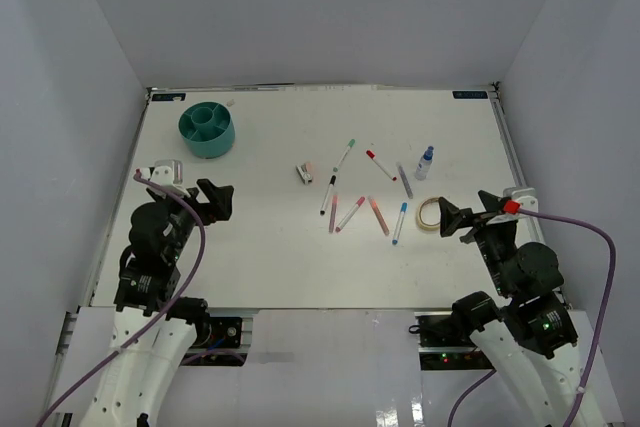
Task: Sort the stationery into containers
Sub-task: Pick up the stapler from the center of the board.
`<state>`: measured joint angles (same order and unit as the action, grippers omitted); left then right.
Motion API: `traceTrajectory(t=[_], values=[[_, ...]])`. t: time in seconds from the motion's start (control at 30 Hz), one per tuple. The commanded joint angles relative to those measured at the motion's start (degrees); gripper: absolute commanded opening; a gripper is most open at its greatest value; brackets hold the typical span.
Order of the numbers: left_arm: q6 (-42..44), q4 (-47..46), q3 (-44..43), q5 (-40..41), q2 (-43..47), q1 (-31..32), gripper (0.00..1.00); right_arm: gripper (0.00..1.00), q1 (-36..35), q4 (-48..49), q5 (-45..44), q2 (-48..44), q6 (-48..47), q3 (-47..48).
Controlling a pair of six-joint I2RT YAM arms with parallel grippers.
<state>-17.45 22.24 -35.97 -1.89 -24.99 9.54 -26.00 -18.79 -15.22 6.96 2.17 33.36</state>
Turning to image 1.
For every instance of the blue capped marker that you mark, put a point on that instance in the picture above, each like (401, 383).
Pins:
(399, 223)

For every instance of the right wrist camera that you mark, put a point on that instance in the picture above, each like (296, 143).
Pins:
(514, 201)

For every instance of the teal round organizer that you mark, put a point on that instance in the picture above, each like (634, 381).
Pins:
(207, 129)

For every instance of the black capped marker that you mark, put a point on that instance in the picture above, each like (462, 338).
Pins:
(328, 194)

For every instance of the grey clear pen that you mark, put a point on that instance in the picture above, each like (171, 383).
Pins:
(404, 180)

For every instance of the red capped marker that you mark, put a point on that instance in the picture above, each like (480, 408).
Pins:
(381, 165)

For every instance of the green capped marker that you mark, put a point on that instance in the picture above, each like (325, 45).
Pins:
(343, 155)

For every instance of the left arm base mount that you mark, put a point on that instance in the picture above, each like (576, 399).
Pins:
(220, 344)

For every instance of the masking tape roll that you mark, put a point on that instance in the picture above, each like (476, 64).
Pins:
(427, 215)

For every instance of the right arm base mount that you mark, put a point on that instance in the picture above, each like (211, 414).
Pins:
(443, 348)

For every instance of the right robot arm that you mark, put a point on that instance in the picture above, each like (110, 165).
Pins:
(531, 343)

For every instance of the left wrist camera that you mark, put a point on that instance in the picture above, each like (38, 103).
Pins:
(166, 175)

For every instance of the blue spray bottle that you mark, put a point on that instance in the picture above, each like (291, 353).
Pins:
(424, 164)

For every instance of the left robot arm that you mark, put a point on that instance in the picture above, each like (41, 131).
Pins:
(154, 324)

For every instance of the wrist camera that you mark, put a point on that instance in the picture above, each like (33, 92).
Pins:
(514, 201)
(166, 175)

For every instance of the pink capped marker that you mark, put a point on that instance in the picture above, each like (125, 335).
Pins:
(349, 215)

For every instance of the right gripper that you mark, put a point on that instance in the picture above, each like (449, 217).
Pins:
(452, 218)

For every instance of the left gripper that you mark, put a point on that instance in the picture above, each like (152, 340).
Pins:
(220, 204)

